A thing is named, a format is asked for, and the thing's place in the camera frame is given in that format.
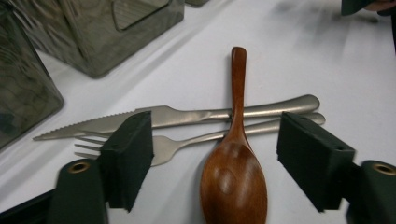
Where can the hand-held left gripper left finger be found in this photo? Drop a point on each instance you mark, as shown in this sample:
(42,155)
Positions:
(127,161)

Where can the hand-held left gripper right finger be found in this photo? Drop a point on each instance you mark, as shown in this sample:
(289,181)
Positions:
(314,161)

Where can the steel fork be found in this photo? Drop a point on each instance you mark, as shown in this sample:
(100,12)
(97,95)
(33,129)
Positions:
(168,146)

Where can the steel table knife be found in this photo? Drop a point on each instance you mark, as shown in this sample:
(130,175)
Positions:
(174,116)

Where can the brown wooden spoon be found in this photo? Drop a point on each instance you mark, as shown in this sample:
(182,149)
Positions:
(233,186)

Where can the smoky clear plastic bin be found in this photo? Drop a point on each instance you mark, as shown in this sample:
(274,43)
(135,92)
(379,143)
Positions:
(21,93)
(196,2)
(93,40)

